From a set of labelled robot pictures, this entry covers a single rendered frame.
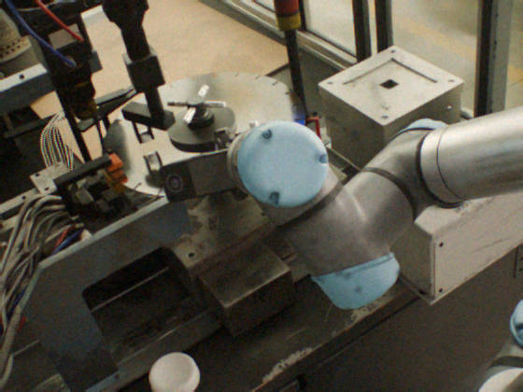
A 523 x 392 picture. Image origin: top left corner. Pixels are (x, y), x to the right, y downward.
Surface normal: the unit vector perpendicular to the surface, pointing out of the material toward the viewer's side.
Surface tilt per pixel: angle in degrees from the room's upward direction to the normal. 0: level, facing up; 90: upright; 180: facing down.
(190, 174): 63
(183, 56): 0
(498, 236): 90
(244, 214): 0
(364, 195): 11
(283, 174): 56
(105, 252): 90
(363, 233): 51
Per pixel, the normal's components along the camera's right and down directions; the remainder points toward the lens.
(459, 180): -0.69, 0.51
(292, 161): 0.16, 0.06
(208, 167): -0.36, 0.24
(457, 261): 0.54, 0.48
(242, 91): -0.16, -0.75
